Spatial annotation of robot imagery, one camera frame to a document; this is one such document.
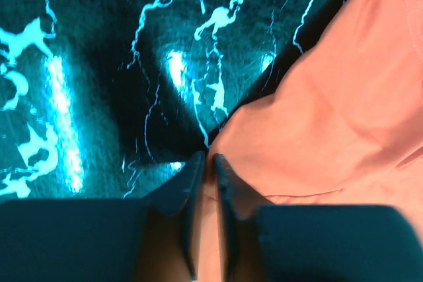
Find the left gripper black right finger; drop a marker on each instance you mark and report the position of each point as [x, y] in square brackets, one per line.
[263, 241]

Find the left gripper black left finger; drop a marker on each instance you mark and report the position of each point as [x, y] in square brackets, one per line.
[154, 238]

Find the orange t-shirt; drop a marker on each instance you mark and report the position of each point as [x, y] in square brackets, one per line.
[345, 124]

